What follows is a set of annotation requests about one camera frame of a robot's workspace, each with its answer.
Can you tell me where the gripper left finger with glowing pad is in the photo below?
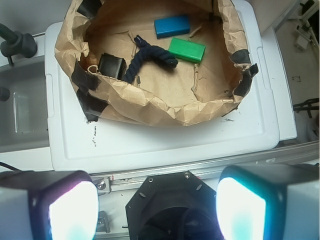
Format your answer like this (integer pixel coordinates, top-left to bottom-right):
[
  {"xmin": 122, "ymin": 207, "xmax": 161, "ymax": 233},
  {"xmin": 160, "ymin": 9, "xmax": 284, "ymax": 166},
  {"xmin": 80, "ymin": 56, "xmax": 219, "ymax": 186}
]
[{"xmin": 0, "ymin": 170, "xmax": 99, "ymax": 240}]

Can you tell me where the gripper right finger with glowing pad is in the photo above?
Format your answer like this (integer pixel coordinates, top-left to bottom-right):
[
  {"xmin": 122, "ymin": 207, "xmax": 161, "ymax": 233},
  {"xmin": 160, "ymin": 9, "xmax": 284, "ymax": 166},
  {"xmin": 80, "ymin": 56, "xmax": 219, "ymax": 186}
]
[{"xmin": 216, "ymin": 164, "xmax": 320, "ymax": 240}]

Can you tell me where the black square block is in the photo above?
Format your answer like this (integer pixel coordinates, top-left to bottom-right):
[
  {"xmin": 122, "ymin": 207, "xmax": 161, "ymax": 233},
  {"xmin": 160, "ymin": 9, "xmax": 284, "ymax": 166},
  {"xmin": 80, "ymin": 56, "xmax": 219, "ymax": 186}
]
[{"xmin": 98, "ymin": 53, "xmax": 127, "ymax": 80}]

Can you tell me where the green rectangular block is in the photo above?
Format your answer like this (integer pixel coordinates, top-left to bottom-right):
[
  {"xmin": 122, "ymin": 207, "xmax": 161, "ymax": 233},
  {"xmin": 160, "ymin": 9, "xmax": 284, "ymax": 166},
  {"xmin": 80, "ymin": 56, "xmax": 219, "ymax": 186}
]
[{"xmin": 168, "ymin": 37, "xmax": 206, "ymax": 64}]

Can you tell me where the blue rectangular block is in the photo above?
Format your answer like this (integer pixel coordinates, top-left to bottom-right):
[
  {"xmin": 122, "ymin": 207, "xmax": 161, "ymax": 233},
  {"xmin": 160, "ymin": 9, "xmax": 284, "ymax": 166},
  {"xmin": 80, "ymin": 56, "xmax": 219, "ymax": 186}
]
[{"xmin": 154, "ymin": 15, "xmax": 191, "ymax": 39}]

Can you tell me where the white plastic bin lid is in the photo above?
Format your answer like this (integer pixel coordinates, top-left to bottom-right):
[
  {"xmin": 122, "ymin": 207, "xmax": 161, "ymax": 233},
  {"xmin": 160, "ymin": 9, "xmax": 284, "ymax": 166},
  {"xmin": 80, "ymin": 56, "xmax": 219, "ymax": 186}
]
[{"xmin": 44, "ymin": 0, "xmax": 280, "ymax": 173}]

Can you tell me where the clear plastic container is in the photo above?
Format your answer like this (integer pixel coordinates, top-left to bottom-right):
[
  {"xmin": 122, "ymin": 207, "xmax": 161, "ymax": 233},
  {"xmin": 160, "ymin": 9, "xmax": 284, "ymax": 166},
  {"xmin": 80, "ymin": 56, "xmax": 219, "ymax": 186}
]
[{"xmin": 0, "ymin": 56, "xmax": 49, "ymax": 153}]

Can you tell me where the brown paper bag nest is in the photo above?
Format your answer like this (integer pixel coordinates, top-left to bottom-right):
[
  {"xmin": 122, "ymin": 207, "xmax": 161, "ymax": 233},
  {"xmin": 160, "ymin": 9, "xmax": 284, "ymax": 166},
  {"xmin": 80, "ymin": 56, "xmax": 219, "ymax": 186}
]
[{"xmin": 54, "ymin": 0, "xmax": 258, "ymax": 127}]

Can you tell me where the silver corner bracket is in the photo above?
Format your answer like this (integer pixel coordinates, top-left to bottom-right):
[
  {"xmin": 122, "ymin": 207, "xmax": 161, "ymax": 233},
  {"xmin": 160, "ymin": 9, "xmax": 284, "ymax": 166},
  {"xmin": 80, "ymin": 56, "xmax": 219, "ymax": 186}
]
[{"xmin": 96, "ymin": 211, "xmax": 111, "ymax": 234}]

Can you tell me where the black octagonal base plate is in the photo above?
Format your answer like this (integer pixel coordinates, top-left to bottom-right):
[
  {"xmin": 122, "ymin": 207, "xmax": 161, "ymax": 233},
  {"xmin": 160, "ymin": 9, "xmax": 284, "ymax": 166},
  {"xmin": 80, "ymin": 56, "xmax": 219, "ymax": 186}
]
[{"xmin": 125, "ymin": 171, "xmax": 224, "ymax": 240}]

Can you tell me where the dark blue knotted rope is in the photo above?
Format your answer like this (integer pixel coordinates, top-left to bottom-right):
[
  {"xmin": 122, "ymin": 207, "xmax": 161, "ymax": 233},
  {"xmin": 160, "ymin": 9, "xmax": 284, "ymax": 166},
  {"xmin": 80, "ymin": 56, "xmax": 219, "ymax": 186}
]
[{"xmin": 121, "ymin": 34, "xmax": 179, "ymax": 84}]

